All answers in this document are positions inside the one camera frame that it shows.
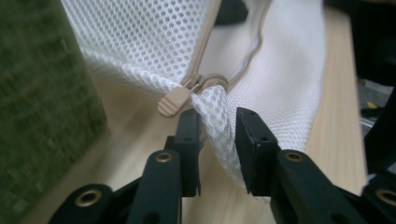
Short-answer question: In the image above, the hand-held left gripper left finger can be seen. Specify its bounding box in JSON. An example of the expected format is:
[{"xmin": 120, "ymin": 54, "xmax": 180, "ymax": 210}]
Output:
[{"xmin": 163, "ymin": 107, "xmax": 204, "ymax": 198}]

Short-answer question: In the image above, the woven rope basket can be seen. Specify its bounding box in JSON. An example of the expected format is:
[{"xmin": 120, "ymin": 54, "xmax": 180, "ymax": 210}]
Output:
[{"xmin": 0, "ymin": 0, "xmax": 108, "ymax": 224}]

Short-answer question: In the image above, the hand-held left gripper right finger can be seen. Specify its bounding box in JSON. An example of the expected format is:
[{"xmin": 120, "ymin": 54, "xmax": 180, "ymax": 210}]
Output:
[{"xmin": 234, "ymin": 106, "xmax": 282, "ymax": 198}]

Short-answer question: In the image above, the dark bulky object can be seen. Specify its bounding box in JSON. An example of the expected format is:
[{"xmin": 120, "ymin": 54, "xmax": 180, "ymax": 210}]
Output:
[{"xmin": 350, "ymin": 0, "xmax": 396, "ymax": 89}]

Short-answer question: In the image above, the white mesh laundry bag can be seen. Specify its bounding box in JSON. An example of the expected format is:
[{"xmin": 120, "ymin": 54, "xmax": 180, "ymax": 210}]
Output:
[{"xmin": 60, "ymin": 0, "xmax": 329, "ymax": 201}]

